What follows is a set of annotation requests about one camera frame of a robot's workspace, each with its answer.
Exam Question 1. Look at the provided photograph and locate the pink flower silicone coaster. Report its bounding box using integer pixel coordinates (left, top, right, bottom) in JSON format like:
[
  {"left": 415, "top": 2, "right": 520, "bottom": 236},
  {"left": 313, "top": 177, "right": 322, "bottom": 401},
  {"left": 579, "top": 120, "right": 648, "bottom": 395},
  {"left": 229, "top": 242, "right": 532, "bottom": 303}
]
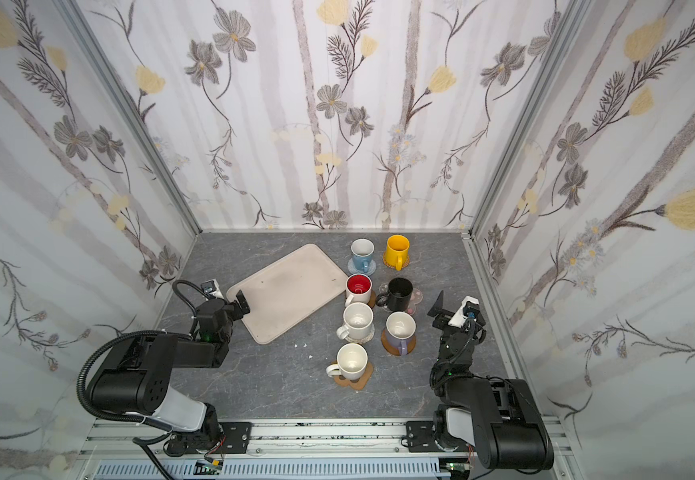
[{"left": 405, "top": 288, "right": 423, "bottom": 315}]

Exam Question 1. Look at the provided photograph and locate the beige serving tray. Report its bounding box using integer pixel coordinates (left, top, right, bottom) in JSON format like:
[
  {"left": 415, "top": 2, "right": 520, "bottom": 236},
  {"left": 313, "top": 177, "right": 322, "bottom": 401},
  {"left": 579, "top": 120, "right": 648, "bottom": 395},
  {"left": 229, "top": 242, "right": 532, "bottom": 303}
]
[{"left": 227, "top": 244, "right": 348, "bottom": 345}]

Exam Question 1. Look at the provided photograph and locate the purple mug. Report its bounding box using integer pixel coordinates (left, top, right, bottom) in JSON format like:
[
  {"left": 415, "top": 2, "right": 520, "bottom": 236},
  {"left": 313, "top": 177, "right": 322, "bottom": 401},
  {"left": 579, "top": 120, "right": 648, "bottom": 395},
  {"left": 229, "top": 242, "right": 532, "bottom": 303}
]
[{"left": 383, "top": 312, "right": 417, "bottom": 348}]

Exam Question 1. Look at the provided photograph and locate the black mug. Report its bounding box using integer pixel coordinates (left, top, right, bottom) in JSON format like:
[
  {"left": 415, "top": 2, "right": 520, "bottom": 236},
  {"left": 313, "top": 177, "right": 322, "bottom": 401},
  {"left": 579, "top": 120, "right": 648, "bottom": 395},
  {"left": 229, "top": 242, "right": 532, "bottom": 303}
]
[{"left": 375, "top": 277, "right": 415, "bottom": 312}]

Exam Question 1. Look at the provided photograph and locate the plain round wooden coaster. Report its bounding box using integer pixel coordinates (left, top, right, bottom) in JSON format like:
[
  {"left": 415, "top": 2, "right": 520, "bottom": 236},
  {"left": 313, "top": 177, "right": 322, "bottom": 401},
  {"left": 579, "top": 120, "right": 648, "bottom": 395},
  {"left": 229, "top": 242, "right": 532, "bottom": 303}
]
[{"left": 381, "top": 331, "right": 417, "bottom": 356}]

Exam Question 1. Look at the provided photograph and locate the yellow mug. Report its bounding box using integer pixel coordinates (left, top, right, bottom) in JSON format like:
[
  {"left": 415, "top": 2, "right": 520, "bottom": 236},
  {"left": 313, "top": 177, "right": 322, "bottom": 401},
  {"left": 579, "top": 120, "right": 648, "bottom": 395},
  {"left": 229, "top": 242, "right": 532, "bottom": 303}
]
[{"left": 383, "top": 235, "right": 411, "bottom": 271}]

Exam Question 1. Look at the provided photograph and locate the white patterned round coaster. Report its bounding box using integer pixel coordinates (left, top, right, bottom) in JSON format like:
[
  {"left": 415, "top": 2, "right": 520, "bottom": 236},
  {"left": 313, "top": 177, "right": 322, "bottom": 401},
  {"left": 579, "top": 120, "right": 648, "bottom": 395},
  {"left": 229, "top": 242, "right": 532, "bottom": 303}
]
[{"left": 338, "top": 329, "right": 375, "bottom": 345}]

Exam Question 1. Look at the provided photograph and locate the red interior mug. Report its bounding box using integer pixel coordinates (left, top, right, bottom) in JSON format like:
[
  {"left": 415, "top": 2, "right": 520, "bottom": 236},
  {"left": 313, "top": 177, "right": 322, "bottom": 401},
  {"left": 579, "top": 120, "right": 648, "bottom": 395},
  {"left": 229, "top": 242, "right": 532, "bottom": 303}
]
[{"left": 345, "top": 274, "right": 373, "bottom": 307}]

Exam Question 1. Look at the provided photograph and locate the light blue mug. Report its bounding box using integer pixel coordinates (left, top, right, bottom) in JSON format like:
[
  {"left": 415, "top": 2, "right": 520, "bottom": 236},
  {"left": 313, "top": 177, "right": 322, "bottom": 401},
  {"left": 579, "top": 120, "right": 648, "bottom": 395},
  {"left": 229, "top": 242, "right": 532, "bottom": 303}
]
[{"left": 351, "top": 238, "right": 375, "bottom": 268}]

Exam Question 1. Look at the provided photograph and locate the blue woven round coaster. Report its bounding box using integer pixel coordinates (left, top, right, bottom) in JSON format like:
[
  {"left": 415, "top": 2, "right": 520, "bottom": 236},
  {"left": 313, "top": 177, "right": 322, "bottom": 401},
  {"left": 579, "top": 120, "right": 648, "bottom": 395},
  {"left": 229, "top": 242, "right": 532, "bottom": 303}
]
[{"left": 347, "top": 259, "right": 377, "bottom": 277}]

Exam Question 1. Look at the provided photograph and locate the white mug with handle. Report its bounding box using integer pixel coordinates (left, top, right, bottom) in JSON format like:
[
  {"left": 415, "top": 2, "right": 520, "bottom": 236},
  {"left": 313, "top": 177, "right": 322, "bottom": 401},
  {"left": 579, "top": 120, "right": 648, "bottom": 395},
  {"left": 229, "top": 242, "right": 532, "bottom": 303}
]
[{"left": 326, "top": 343, "right": 369, "bottom": 381}]

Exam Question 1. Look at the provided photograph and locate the brown paw print coaster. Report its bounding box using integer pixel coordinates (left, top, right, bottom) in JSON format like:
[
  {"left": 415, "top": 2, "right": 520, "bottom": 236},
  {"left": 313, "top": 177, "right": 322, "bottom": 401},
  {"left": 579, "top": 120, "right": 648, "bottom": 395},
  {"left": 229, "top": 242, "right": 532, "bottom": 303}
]
[{"left": 333, "top": 363, "right": 375, "bottom": 391}]

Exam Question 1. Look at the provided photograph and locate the glossy brown round coaster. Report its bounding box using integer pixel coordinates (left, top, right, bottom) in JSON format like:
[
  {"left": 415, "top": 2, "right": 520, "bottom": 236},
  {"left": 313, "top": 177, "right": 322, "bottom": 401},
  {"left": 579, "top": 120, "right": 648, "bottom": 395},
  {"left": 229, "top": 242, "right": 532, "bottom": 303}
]
[{"left": 367, "top": 291, "right": 377, "bottom": 308}]

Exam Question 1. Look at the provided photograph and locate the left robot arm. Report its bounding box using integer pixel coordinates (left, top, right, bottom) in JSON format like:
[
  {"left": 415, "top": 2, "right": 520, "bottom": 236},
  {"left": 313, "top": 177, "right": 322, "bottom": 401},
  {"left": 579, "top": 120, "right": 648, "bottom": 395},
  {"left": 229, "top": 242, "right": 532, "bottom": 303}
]
[{"left": 77, "top": 292, "right": 252, "bottom": 457}]

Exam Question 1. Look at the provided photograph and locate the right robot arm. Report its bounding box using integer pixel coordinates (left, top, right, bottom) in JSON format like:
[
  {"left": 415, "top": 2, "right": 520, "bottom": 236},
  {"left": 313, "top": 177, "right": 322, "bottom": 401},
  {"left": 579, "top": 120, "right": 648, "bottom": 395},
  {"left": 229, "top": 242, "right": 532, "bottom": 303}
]
[{"left": 427, "top": 293, "right": 555, "bottom": 475}]

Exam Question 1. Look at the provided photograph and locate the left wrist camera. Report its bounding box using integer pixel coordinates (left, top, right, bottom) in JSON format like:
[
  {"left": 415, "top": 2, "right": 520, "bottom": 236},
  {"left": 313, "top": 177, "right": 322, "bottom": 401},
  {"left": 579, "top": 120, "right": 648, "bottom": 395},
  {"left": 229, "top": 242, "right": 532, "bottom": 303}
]
[{"left": 200, "top": 279, "right": 225, "bottom": 299}]

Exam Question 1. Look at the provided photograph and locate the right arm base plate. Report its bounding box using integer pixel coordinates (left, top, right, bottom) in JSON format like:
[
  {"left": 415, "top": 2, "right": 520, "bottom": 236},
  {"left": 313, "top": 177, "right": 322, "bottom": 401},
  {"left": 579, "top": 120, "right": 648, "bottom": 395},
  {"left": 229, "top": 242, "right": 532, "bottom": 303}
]
[{"left": 401, "top": 420, "right": 469, "bottom": 453}]

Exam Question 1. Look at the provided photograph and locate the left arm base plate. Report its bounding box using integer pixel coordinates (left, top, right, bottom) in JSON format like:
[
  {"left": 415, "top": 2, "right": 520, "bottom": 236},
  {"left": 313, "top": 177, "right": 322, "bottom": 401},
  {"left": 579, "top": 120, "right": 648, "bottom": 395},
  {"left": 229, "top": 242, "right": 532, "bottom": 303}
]
[{"left": 163, "top": 422, "right": 253, "bottom": 457}]

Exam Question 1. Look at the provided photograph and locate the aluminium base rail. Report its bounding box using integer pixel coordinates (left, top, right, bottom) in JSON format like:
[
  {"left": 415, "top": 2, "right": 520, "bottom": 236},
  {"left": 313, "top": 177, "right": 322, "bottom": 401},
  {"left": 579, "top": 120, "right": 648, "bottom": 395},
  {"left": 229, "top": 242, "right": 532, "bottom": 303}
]
[{"left": 79, "top": 416, "right": 573, "bottom": 463}]

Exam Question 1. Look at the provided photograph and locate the white cable duct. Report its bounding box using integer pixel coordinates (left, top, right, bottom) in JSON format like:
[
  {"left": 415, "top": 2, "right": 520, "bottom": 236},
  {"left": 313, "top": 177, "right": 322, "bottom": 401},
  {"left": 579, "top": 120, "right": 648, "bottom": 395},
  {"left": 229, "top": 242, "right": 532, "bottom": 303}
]
[{"left": 92, "top": 458, "right": 451, "bottom": 480}]

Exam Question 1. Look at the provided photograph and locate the left corner aluminium post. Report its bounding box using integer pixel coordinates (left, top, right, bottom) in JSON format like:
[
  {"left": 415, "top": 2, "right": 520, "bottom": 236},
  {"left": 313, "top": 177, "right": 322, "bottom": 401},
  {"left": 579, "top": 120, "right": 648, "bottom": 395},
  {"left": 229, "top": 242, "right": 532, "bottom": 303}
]
[{"left": 53, "top": 0, "right": 203, "bottom": 237}]

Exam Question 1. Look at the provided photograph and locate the corner aluminium post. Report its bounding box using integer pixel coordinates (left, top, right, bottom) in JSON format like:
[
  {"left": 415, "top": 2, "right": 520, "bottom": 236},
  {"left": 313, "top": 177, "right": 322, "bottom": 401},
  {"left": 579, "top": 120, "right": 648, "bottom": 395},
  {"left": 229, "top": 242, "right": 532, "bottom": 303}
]
[
  {"left": 467, "top": 0, "right": 593, "bottom": 238},
  {"left": 53, "top": 0, "right": 203, "bottom": 237}
]

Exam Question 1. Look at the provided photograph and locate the right corner aluminium post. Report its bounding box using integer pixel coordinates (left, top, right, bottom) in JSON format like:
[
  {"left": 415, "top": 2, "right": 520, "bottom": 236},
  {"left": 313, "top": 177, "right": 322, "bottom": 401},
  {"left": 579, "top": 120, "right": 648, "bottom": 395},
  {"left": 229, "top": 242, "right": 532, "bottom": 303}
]
[{"left": 467, "top": 0, "right": 593, "bottom": 238}]

